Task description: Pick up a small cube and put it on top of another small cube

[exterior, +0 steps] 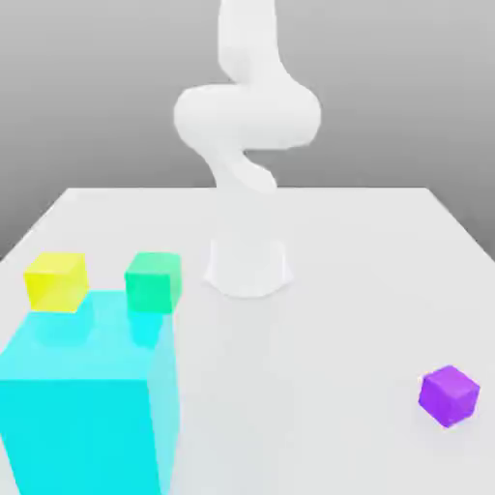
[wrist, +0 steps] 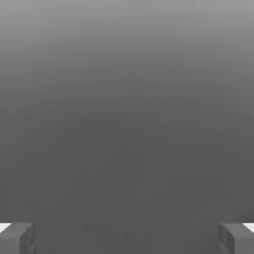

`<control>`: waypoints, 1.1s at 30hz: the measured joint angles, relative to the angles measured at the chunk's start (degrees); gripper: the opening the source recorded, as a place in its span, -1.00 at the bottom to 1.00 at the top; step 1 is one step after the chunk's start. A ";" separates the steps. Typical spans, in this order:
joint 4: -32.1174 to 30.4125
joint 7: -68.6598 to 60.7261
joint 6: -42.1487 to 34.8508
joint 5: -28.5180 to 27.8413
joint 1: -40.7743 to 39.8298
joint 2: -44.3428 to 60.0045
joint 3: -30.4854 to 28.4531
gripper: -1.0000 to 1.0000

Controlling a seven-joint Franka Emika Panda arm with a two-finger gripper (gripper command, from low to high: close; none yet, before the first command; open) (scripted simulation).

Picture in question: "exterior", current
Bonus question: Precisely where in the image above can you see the small green cube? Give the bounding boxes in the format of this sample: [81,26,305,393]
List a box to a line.
[124,251,183,315]

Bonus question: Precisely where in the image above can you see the small yellow cube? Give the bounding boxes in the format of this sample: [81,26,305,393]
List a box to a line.
[23,251,91,314]

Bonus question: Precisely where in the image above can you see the small purple cube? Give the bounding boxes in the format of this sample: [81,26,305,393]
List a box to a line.
[418,364,481,429]

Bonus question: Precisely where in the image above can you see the large cyan box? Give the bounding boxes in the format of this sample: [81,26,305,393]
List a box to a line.
[0,289,182,495]

